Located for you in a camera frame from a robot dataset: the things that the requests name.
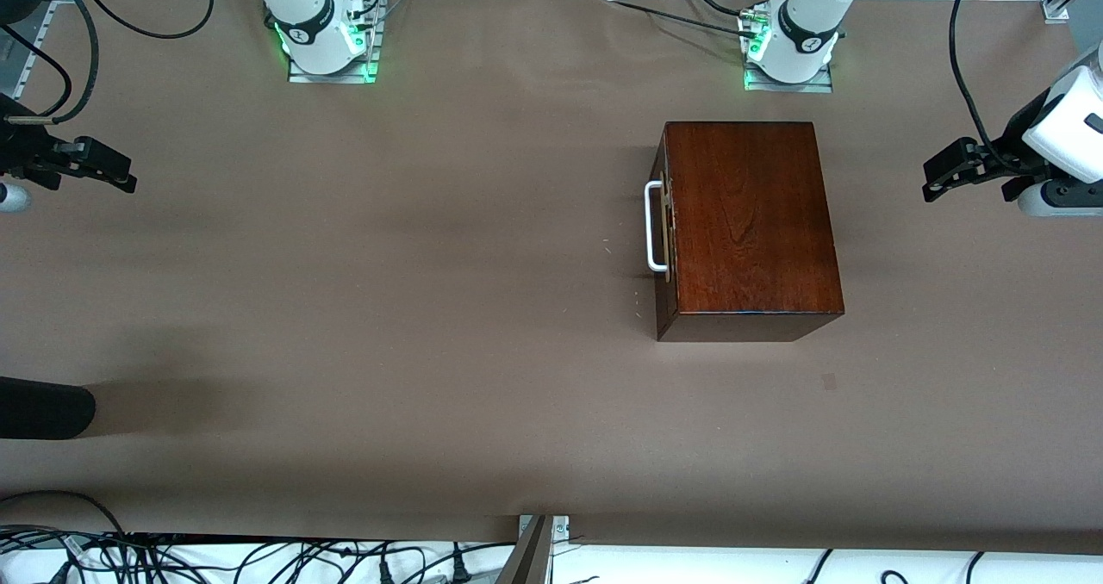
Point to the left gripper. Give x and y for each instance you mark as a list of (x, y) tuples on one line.
[(1018, 139)]

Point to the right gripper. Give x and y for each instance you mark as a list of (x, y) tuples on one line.
[(17, 146)]

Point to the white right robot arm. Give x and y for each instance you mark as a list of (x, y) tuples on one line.
[(297, 3)]

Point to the dark brown wooden cabinet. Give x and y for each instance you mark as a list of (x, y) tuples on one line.
[(750, 214)]

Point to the black rounded cylinder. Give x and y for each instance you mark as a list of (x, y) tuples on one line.
[(43, 407)]

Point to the brown paper table cover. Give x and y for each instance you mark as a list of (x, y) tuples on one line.
[(431, 377)]

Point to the black plug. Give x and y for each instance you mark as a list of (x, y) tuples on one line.
[(386, 574), (461, 572)]

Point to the dark diagonal metal beam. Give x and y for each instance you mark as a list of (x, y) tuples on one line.
[(527, 558)]

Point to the perforated aluminium rail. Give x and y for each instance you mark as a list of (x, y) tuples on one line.
[(34, 37)]

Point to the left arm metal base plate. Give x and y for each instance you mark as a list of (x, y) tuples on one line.
[(788, 87)]

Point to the small aluminium corner bracket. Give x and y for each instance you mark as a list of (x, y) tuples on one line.
[(1056, 9)]

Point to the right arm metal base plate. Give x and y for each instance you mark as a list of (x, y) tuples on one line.
[(332, 78)]

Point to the silver metal bracket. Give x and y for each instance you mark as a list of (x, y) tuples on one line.
[(560, 528)]

